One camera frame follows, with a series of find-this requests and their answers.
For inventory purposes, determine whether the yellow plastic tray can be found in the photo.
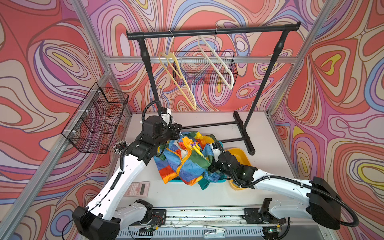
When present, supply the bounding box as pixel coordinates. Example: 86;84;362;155
228;148;251;191

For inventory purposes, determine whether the small black wire basket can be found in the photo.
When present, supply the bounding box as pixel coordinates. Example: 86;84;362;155
173;50;238;86

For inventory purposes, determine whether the multicolour patchwork jacket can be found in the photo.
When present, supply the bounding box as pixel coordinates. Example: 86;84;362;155
154;131;228;186

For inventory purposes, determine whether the pink calculator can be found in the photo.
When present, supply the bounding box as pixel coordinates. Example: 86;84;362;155
124;182;150;198

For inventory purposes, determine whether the cup of pencils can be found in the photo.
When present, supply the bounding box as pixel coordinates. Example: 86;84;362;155
113;141;129;156

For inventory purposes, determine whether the black clothes rack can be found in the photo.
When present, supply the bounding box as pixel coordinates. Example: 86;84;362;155
126;22;301;156

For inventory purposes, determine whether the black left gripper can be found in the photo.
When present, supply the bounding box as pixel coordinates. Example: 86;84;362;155
153;123;183;149

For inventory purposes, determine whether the teal green jacket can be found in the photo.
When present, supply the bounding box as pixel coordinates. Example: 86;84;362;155
198;178;215;191

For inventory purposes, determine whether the wooden hanger gold hook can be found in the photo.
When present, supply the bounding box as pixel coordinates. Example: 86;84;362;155
158;29;198;111

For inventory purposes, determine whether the teal plastic basket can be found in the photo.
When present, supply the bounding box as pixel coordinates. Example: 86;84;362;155
169;178;226;183

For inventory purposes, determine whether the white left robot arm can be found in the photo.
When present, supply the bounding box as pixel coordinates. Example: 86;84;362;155
72;100;182;240

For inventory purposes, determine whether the silver hook hanger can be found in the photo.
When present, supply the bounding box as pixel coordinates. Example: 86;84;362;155
198;36;235;90

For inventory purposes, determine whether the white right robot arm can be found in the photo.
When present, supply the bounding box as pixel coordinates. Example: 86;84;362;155
212;142;360;230

